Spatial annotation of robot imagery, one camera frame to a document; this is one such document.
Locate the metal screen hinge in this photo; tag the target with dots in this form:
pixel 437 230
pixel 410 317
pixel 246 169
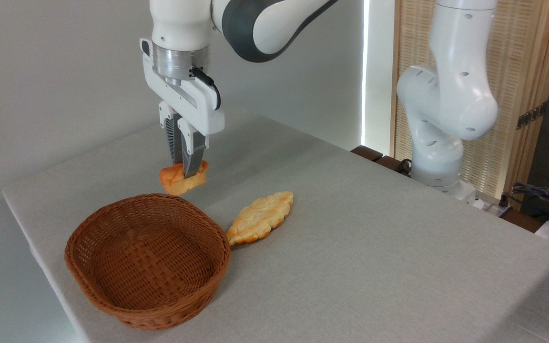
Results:
pixel 532 115

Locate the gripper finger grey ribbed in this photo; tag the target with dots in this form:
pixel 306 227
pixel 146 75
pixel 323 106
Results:
pixel 191 152
pixel 171 136

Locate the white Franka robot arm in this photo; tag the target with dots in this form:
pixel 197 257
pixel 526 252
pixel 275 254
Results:
pixel 455 95

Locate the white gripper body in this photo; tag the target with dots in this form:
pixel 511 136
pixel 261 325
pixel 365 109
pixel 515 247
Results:
pixel 188 107

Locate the dark brown wooden furniture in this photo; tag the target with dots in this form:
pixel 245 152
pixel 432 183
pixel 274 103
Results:
pixel 367 153

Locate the long leaf-shaped bread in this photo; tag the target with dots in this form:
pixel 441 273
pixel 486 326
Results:
pixel 260 216

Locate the brown woven wicker basket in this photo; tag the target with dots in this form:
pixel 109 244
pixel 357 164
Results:
pixel 146 262

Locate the wooden slatted folding screen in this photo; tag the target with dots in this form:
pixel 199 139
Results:
pixel 522 52

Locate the small golden bread roll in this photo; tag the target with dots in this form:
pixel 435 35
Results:
pixel 177 183

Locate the white power strip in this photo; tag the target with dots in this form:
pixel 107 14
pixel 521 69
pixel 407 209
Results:
pixel 491 205

